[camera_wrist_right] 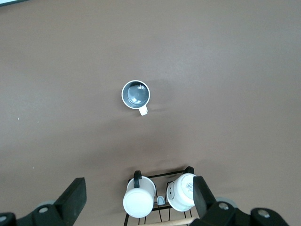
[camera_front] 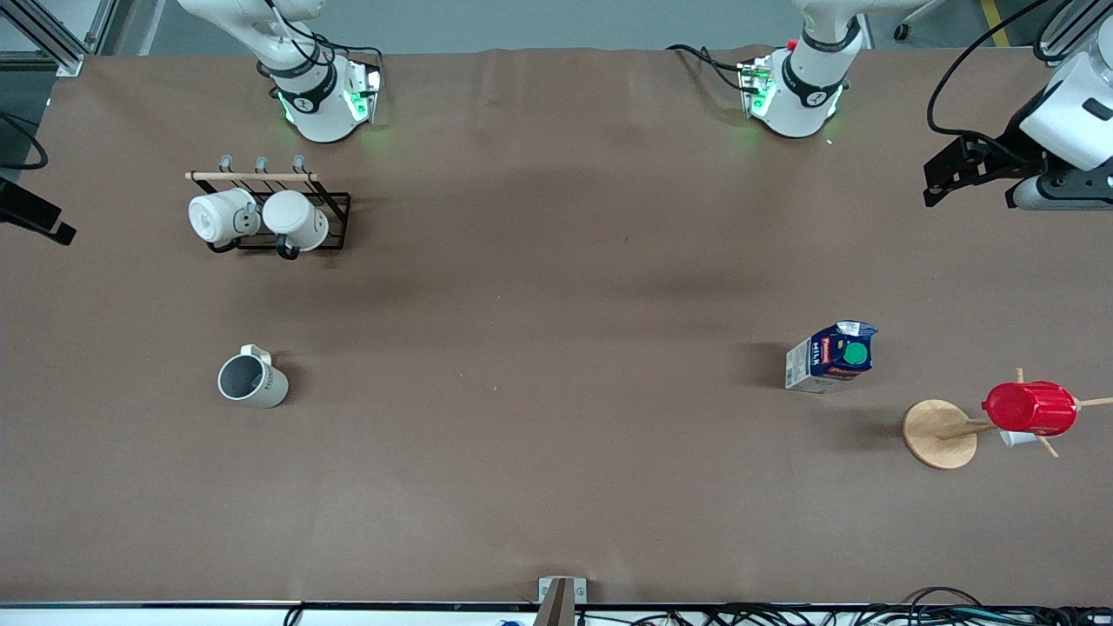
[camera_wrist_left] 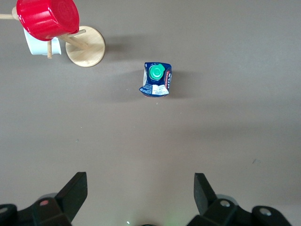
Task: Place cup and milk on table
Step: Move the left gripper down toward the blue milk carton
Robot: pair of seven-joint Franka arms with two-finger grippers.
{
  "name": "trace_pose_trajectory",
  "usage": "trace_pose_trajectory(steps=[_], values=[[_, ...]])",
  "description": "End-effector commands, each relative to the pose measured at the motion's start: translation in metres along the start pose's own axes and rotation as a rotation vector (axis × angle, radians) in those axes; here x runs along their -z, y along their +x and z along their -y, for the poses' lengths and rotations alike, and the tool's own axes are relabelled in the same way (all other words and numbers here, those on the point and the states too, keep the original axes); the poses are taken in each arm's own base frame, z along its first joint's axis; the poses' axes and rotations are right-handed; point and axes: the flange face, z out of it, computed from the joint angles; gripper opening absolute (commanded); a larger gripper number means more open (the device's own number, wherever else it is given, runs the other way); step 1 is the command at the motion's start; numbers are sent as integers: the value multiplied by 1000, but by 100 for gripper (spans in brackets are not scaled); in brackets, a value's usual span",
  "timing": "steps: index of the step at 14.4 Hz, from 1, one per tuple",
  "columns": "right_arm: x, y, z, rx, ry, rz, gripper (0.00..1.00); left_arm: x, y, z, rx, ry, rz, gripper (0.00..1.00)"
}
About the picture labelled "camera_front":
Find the black cable bundle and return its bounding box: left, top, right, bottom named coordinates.
left=283, top=587, right=1113, bottom=626

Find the cream ribbed mug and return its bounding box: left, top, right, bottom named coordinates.
left=217, top=344, right=290, bottom=410

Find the black wire mug rack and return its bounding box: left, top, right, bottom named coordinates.
left=185, top=155, right=353, bottom=260

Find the white ceramic mug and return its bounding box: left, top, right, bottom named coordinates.
left=189, top=189, right=262, bottom=247
left=263, top=190, right=330, bottom=254

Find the aluminium frame profile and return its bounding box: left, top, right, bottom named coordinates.
left=0, top=0, right=116, bottom=77

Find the blue Pascual milk carton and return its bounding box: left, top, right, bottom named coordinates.
left=785, top=320, right=879, bottom=396

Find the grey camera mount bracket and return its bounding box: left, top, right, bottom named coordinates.
left=537, top=576, right=589, bottom=626

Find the office chair caster leg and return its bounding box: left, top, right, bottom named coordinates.
left=894, top=0, right=945, bottom=42

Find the red plastic cup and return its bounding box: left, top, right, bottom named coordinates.
left=982, top=381, right=1080, bottom=437

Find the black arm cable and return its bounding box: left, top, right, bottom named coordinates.
left=261, top=0, right=385, bottom=98

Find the black cable loop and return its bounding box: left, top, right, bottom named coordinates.
left=0, top=113, right=50, bottom=171

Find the black base cable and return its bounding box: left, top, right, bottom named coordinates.
left=667, top=43, right=750, bottom=93

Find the long black looping cable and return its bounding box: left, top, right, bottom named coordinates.
left=926, top=0, right=1055, bottom=142

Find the wooden mug tree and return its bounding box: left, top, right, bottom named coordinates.
left=902, top=368, right=1113, bottom=471

